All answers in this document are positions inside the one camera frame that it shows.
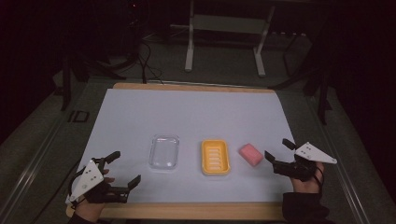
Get metal floor rail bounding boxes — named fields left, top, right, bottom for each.
left=0, top=119, right=68, bottom=224
left=306, top=92, right=373, bottom=224

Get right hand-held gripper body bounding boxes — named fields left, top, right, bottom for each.
left=272, top=141, right=338, bottom=183

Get person's left hand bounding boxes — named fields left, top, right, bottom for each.
left=74, top=168, right=116, bottom=224

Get clear plastic tray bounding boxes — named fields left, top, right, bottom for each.
left=148, top=133, right=180, bottom=172

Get person's right hand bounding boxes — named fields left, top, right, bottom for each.
left=290, top=161, right=326, bottom=194

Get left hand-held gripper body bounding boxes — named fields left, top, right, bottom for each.
left=64, top=157, right=131, bottom=205

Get white metal stand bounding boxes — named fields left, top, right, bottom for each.
left=184, top=0, right=276, bottom=78

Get black tripod stand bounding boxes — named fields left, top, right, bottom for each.
left=268, top=29, right=333, bottom=126

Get pink soap bar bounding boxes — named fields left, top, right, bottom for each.
left=238, top=143, right=264, bottom=167

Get white table mat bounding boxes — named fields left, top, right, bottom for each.
left=75, top=88, right=296, bottom=204

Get yellow soap dish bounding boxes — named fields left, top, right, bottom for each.
left=201, top=139, right=232, bottom=176

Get black floor cables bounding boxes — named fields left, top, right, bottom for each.
left=135, top=39, right=165, bottom=85

